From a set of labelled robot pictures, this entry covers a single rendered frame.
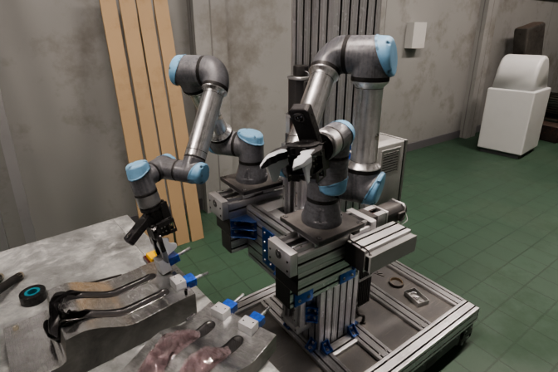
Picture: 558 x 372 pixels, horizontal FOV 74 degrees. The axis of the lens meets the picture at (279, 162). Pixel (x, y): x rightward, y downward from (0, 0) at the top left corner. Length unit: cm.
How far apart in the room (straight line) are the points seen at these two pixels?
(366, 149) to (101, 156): 258
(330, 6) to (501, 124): 495
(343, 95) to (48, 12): 234
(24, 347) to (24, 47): 228
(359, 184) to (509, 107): 498
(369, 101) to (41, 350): 117
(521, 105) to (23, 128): 567
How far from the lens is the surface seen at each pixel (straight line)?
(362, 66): 114
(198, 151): 128
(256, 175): 168
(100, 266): 171
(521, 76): 610
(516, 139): 613
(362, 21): 152
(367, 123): 118
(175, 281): 133
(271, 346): 120
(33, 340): 137
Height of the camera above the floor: 169
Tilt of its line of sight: 19 degrees down
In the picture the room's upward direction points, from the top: straight up
